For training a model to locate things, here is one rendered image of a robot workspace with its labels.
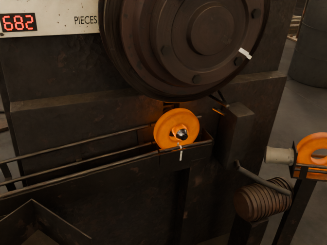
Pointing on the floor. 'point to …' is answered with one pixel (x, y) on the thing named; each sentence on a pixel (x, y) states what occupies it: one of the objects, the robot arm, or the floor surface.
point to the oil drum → (311, 47)
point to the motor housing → (257, 210)
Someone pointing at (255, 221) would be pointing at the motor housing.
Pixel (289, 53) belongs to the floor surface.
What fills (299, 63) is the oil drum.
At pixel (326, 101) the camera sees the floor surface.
